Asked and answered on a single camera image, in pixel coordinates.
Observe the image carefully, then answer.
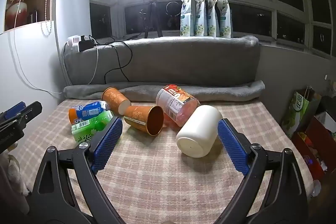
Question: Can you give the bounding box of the window frame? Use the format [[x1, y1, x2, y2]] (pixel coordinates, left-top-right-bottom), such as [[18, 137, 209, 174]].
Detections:
[[89, 0, 336, 60]]

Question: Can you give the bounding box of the black charger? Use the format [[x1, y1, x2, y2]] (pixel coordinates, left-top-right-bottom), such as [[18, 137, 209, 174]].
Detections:
[[78, 35, 98, 52]]

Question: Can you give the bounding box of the grey fleece cushion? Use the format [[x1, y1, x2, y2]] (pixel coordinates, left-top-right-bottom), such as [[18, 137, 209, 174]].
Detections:
[[63, 35, 261, 88]]

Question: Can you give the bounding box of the rolled grey blanket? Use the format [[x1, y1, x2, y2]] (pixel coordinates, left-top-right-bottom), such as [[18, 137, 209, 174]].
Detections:
[[64, 80, 265, 103]]

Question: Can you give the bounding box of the white cup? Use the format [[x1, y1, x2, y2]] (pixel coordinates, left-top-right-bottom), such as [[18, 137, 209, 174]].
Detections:
[[176, 105, 223, 158]]

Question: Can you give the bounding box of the green paper bag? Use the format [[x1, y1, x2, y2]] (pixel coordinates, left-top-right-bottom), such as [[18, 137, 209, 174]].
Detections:
[[281, 86, 322, 138]]

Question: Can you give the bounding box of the white power strip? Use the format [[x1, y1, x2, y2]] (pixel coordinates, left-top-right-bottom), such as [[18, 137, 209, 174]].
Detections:
[[67, 35, 91, 53]]

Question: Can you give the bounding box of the green tea bottle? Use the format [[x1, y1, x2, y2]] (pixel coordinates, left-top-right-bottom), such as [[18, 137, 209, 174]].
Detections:
[[71, 110, 115, 144]]

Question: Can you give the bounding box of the white green standing pouch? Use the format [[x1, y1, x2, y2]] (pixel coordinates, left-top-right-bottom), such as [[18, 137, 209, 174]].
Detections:
[[193, 0, 207, 37], [180, 0, 194, 37], [217, 0, 233, 39], [206, 0, 220, 38]]

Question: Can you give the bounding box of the white cardboard box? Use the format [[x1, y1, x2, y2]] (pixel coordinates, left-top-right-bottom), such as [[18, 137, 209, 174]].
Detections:
[[314, 112, 336, 133]]

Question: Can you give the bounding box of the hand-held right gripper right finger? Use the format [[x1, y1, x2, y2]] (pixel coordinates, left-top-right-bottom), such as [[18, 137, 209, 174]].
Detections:
[[215, 118, 309, 224]]

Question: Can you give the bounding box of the long white cable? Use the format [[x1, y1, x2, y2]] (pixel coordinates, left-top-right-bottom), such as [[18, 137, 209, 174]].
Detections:
[[13, 0, 64, 94]]

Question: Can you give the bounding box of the black cable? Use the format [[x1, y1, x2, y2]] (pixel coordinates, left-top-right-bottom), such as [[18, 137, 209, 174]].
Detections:
[[89, 35, 133, 83]]

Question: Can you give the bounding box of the clear jar with orange label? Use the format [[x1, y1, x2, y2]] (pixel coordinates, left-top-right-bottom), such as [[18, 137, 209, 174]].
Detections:
[[156, 84, 201, 127]]

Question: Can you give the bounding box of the white bead cord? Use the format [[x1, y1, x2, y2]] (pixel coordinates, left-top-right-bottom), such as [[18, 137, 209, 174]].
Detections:
[[41, 0, 55, 37]]

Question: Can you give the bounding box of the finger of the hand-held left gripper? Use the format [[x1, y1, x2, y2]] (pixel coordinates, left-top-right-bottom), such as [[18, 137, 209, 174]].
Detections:
[[0, 101, 43, 135], [0, 101, 27, 122]]

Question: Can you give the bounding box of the red box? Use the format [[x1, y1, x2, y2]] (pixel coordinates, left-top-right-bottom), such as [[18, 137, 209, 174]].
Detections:
[[291, 116, 336, 182]]

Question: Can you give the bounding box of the plaid blanket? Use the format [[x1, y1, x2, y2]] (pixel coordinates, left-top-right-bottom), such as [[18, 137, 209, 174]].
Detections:
[[12, 98, 314, 224]]

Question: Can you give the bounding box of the orange paper cup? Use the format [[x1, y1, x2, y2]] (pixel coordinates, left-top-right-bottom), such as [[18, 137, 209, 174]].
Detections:
[[124, 105, 165, 136], [102, 87, 132, 116]]

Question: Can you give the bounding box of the blue and orange drink bottle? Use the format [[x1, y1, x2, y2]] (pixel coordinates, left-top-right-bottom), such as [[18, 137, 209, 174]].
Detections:
[[69, 101, 111, 125]]

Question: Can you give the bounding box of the black tripod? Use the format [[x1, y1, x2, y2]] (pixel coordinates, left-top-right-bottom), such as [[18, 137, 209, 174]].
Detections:
[[140, 0, 164, 39]]

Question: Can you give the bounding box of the short white cable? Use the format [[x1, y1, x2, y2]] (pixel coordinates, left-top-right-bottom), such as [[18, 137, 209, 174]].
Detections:
[[87, 45, 99, 85]]

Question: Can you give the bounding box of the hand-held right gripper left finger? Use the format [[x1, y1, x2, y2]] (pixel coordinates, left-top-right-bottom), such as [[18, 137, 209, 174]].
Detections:
[[28, 117, 124, 224]]

